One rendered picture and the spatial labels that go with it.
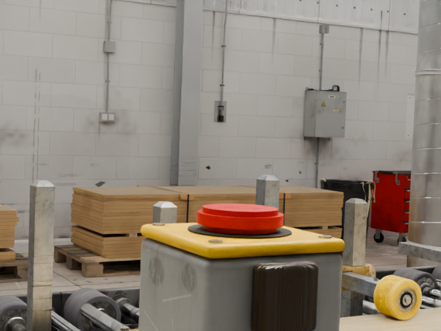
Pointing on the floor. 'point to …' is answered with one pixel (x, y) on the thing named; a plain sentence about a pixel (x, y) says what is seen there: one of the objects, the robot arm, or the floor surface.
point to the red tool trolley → (391, 203)
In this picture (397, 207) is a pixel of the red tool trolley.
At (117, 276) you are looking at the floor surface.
